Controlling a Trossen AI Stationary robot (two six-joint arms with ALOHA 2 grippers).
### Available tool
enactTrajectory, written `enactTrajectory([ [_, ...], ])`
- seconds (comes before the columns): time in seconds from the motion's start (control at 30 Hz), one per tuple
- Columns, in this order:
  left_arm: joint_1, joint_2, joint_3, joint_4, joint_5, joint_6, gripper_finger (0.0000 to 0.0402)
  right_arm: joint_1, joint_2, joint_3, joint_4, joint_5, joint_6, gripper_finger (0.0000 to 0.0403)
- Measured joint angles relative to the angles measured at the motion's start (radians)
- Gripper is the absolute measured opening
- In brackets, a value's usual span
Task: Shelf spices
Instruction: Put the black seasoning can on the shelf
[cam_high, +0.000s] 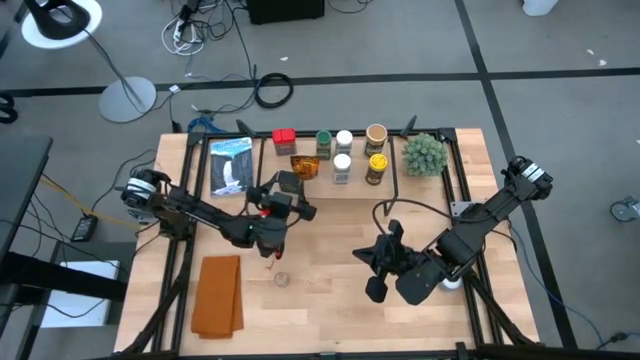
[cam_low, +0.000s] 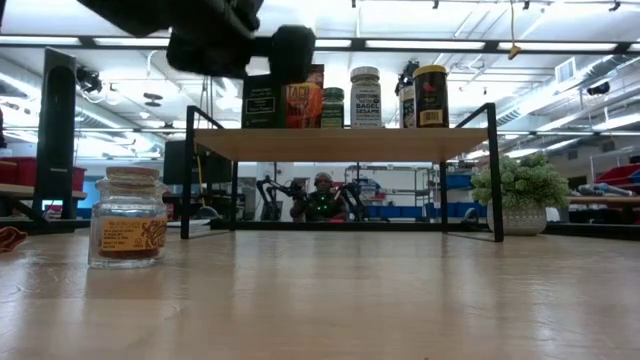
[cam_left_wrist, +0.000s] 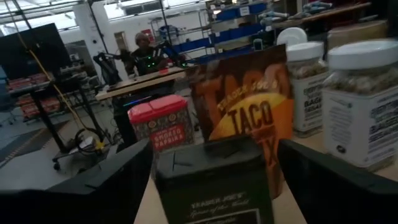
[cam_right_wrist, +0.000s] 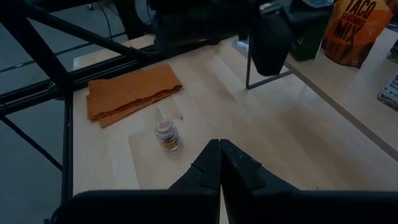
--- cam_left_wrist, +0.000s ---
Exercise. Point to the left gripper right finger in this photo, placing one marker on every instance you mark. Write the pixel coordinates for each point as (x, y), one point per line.
(342, 202)

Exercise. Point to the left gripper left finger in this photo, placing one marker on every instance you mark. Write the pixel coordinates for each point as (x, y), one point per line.
(77, 205)

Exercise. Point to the everything bagel seasoning jar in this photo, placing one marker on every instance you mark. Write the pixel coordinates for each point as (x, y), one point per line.
(308, 99)
(360, 124)

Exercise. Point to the green black pepper tin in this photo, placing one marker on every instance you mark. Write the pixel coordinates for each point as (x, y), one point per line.
(214, 186)

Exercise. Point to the orange taco seasoning packet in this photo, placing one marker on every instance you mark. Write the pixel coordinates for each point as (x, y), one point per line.
(248, 109)

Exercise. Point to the background black robot arm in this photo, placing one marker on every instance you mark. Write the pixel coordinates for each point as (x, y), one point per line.
(107, 68)

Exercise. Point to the smoked paprika tin red lid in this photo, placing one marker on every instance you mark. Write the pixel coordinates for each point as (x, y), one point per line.
(164, 124)

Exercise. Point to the red storage bins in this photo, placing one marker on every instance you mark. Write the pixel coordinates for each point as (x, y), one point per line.
(31, 82)

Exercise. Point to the background wooden desk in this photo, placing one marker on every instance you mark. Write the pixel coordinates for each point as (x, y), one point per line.
(140, 84)

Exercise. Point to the black flat screen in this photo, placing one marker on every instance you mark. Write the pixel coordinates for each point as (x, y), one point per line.
(31, 49)

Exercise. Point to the person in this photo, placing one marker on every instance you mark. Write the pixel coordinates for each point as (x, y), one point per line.
(144, 56)

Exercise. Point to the white round container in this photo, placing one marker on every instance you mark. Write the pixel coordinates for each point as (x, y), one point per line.
(290, 35)

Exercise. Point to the background wooden table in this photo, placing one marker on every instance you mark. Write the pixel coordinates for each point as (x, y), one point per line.
(335, 14)

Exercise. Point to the blue storage bins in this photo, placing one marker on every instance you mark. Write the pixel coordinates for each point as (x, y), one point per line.
(230, 34)

